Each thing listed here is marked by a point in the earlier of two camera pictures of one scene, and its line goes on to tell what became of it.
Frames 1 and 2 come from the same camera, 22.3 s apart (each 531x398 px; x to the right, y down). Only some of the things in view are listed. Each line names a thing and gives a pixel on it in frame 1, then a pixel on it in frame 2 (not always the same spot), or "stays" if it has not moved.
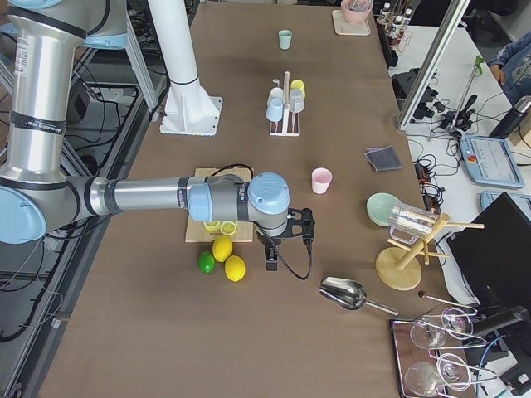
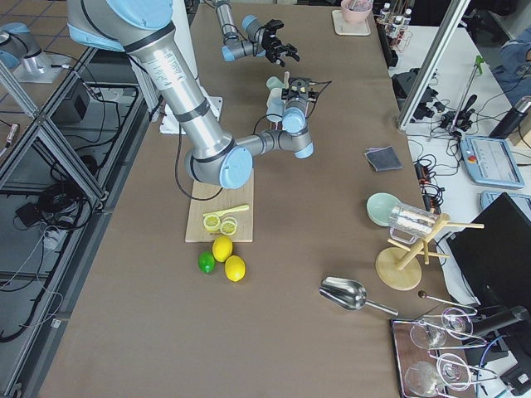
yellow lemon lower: [235, 268] stays
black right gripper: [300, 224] -> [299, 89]
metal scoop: [349, 294] stays
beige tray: [343, 27] stays
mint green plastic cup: [284, 38] -> [273, 82]
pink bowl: [356, 11] stays
